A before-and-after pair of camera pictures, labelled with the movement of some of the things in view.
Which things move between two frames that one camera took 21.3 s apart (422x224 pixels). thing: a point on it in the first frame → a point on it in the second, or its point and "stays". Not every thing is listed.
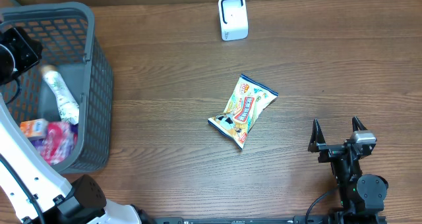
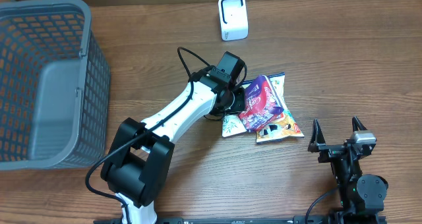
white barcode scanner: x=233 y=20 stays
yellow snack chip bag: x=248 y=99 → x=285 y=128
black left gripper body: x=17 y=55 → x=236 y=103
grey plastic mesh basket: x=72 y=45 stays
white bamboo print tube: x=68 y=107 → x=232 y=124
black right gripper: x=329 y=151 stays
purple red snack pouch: x=58 y=141 → x=261 y=105
